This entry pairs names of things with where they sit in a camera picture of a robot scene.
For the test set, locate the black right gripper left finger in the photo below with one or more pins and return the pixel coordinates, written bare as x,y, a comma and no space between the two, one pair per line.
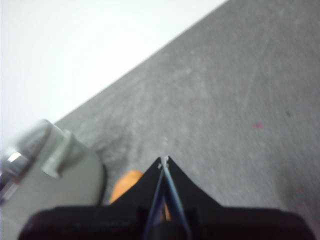
140,195

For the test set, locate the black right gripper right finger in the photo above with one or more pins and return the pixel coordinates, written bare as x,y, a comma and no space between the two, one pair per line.
185,192

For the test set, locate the orange-brown potato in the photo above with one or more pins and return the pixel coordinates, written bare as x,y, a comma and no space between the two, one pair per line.
125,185

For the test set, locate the pale green electric pot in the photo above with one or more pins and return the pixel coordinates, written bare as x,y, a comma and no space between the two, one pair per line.
62,180

